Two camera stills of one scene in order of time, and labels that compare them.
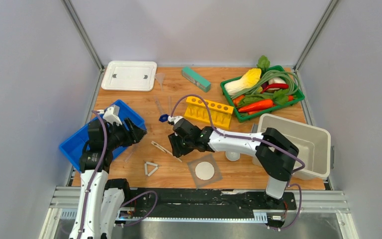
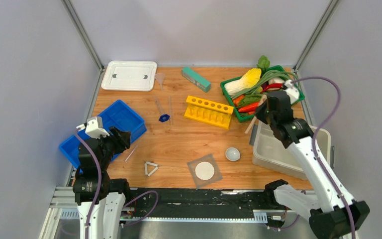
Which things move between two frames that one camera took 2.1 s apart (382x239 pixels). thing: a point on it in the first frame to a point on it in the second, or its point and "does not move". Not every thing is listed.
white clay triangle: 153,170 does not move
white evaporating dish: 232,156 does not move
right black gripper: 177,151 to 259,112
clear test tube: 129,155 does not move
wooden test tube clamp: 164,150 to 262,100
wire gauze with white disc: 204,170 does not move
